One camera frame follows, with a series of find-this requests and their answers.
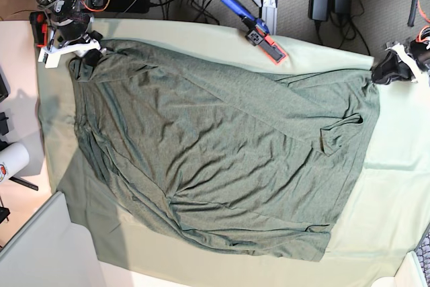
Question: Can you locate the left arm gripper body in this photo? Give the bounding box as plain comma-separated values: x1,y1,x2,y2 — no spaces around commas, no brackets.
371,50,412,85

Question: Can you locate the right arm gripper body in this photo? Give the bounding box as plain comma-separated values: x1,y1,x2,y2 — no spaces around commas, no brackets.
83,30,107,66

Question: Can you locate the green T-shirt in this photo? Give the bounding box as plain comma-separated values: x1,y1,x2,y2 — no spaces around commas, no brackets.
69,40,380,261

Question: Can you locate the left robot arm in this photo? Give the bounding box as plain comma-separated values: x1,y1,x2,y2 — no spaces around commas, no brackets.
371,0,429,89

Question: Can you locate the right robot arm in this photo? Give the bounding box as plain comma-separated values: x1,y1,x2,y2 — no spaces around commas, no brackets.
29,0,111,69

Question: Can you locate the black power adapter left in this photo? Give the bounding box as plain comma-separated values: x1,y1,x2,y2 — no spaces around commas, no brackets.
105,0,151,13

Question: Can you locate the blue orange clamp at corner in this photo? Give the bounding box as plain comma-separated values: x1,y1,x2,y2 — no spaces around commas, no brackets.
29,11,48,48

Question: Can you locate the white paper roll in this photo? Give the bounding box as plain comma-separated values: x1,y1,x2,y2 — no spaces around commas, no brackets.
0,142,30,182

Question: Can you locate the blue orange clamp on cloth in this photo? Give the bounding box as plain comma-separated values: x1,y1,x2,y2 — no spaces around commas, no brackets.
221,0,288,65

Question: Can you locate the black stick on table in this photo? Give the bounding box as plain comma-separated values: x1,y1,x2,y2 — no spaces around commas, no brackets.
9,177,39,191

